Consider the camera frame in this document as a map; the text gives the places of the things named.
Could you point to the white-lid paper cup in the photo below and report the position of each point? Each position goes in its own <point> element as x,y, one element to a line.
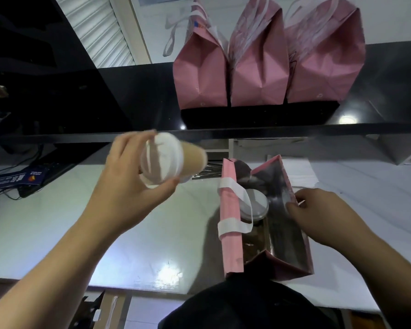
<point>191,162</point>
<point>258,203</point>

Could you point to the person's left forearm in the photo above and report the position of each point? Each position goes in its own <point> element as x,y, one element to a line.
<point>44,277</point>

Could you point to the tall black glossy cabinet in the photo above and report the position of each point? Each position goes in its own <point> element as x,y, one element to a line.
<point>54,82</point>

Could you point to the dark blue box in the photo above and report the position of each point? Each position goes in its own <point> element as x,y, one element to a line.
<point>27,176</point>

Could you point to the person's left hand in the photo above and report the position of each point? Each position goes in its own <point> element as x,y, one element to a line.
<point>123,195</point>

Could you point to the white roller shutter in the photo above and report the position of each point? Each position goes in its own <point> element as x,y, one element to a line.
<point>99,34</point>

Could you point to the white triangular support bracket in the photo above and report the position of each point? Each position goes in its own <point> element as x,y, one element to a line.
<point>397,147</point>

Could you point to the black low shelf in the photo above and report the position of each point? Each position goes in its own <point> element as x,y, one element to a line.
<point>71,157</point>

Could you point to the cream shutter side frame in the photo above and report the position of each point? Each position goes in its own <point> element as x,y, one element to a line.
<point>130,30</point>

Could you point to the pile of straws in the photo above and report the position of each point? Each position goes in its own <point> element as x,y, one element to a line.
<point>208,172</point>

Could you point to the person's right hand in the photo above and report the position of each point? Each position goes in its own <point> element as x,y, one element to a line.
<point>329,219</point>

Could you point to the black glossy counter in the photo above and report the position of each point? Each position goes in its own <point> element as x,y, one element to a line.
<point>140,99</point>

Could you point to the pink paper bag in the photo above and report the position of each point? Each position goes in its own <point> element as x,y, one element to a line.
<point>231,202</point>
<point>260,78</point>
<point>329,71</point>
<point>202,82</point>

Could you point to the stack of white napkins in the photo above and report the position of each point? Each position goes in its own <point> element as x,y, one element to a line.
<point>301,174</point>

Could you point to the person's right forearm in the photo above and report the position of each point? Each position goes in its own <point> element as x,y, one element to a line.
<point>397,280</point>

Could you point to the person's black shirt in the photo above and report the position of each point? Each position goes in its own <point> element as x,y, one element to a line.
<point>250,308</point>

